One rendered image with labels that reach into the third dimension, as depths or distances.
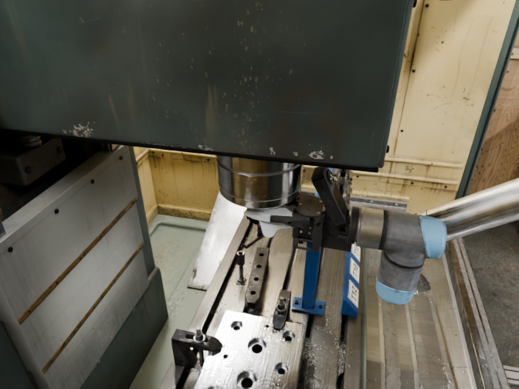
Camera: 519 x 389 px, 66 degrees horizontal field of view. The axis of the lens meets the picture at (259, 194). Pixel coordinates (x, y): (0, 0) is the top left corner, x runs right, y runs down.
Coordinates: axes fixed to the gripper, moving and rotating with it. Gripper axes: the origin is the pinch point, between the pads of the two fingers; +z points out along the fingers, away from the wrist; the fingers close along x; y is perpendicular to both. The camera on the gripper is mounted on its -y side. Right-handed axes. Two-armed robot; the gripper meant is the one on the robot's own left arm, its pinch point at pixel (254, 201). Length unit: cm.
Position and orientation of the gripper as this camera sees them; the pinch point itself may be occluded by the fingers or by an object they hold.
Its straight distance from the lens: 77.8
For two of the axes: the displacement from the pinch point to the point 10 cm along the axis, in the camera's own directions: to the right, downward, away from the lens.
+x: 2.4, -5.1, 8.3
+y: -0.2, 8.5, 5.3
